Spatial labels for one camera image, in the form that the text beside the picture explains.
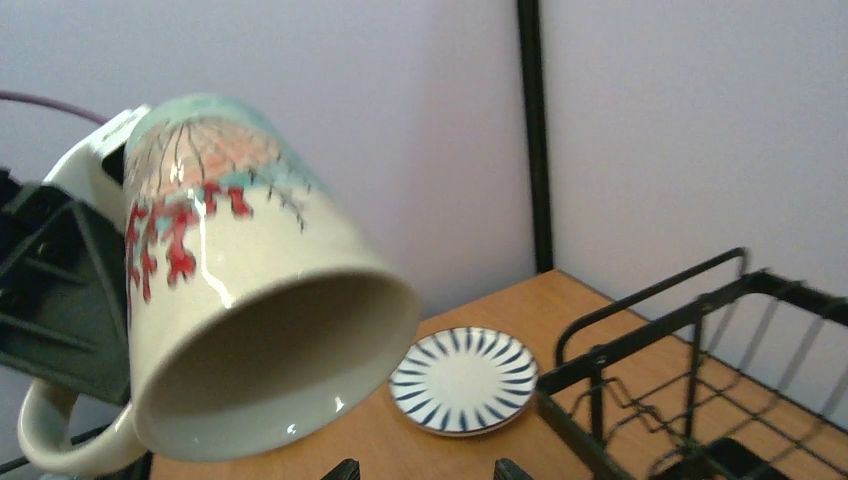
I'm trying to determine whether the black wire dish rack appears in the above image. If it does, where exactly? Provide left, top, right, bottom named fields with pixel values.
left=536, top=247, right=847, bottom=479

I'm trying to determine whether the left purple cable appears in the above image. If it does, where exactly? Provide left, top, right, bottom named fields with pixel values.
left=0, top=91, right=111, bottom=127

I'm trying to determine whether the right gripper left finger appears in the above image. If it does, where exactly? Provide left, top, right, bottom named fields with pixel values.
left=321, top=458, right=361, bottom=480

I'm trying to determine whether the white blue striped plate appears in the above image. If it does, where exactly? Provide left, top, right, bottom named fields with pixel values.
left=388, top=326, right=539, bottom=437

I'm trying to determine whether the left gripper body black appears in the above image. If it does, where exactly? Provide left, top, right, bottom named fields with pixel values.
left=1, top=169, right=130, bottom=405

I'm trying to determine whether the white mug coral pattern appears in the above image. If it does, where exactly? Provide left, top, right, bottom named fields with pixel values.
left=17, top=93, right=419, bottom=477

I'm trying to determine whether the black corner frame post left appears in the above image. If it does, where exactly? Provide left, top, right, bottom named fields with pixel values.
left=516, top=0, right=554, bottom=273

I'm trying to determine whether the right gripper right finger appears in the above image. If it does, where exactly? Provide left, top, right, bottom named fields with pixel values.
left=493, top=458, right=533, bottom=480

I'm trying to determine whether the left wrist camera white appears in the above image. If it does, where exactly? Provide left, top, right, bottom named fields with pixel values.
left=43, top=104, right=151, bottom=232

